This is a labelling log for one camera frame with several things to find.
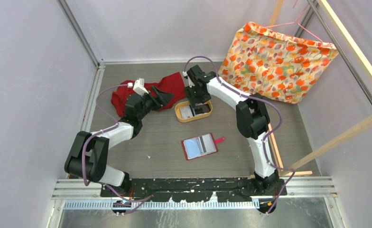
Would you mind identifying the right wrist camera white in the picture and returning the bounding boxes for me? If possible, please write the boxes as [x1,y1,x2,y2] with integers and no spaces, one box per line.
[182,71,195,87]

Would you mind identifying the wooden frame rack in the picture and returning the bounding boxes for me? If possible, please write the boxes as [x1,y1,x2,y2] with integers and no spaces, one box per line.
[284,0,372,181]

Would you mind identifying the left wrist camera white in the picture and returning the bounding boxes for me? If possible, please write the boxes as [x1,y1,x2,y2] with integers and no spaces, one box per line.
[127,78,149,96]

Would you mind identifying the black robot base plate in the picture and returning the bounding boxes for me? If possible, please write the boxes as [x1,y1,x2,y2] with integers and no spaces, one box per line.
[101,177,287,203]

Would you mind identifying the white VIP card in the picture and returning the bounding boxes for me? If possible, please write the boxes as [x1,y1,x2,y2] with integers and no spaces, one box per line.
[179,106,193,119]

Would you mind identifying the red card holder wallet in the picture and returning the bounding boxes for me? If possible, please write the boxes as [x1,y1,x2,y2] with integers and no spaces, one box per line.
[181,133,225,161]

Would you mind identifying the white magnetic stripe card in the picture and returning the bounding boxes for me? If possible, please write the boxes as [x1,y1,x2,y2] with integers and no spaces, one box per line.
[197,133,218,155]

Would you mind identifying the red cloth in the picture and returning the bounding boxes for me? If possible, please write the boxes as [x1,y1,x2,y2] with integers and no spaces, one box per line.
[111,72,186,118]

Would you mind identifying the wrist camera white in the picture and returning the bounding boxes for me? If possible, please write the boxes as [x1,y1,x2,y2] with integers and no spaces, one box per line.
[127,78,149,96]
[182,71,195,87]

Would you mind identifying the yellow oval tray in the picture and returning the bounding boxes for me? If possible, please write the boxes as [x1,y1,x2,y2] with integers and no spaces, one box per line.
[174,101,213,123]

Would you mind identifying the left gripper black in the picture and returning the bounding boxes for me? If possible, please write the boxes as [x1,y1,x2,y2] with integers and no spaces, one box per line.
[137,86,173,120]

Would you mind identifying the aluminium frame rail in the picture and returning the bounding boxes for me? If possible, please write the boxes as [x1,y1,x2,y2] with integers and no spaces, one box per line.
[51,0,372,228]

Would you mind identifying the floral fabric bag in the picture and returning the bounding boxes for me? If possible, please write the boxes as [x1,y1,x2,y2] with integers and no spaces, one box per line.
[218,22,339,104]

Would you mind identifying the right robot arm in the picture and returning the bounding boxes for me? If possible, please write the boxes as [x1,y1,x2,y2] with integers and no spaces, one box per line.
[182,65,279,195]

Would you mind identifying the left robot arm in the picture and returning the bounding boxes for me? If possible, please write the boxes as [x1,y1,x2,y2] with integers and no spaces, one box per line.
[64,86,174,197]

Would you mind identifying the pink clothes hanger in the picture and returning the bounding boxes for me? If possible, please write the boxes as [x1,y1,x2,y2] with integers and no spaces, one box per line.
[265,0,323,42]

